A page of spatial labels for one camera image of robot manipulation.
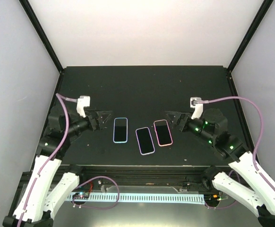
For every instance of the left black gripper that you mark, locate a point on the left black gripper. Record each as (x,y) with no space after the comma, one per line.
(95,126)

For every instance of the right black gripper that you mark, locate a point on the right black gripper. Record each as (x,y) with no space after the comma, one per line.
(185,117)

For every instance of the pink phone case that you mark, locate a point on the pink phone case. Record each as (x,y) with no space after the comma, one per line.
(154,132)

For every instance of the red phone case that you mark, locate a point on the red phone case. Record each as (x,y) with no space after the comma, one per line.
(163,133)

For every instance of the light blue phone case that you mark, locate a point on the light blue phone case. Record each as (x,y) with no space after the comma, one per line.
(114,130)

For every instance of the black phone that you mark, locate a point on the black phone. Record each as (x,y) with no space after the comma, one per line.
(145,140)

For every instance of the lilac phone case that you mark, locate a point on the lilac phone case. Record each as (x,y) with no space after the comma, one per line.
(140,146)

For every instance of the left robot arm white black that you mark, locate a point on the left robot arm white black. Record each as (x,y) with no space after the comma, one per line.
(39,205)

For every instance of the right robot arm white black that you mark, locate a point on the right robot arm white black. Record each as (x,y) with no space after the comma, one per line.
(212,127)

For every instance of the left small circuit board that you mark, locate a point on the left small circuit board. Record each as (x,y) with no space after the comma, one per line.
(80,196)

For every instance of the small circuit board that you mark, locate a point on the small circuit board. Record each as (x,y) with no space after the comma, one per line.
(215,197)
(80,196)

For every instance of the right small circuit board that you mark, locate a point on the right small circuit board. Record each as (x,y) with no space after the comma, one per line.
(215,197)

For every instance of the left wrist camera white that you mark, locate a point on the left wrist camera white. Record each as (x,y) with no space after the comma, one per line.
(82,102)

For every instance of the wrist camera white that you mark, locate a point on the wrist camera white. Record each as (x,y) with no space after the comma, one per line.
(82,102)
(195,103)

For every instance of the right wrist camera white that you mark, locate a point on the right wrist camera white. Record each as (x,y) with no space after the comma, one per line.
(195,103)

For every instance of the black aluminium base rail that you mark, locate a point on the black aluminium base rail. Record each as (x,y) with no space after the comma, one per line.
(157,176)

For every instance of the light blue slotted cable duct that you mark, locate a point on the light blue slotted cable duct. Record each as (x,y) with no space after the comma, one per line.
(142,198)

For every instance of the left black frame post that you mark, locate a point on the left black frame post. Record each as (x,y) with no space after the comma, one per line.
(41,33)

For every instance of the black frame post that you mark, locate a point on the black frame post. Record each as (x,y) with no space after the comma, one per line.
(263,9)
(41,33)

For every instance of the right black frame post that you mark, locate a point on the right black frame post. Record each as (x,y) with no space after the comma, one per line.
(263,9)

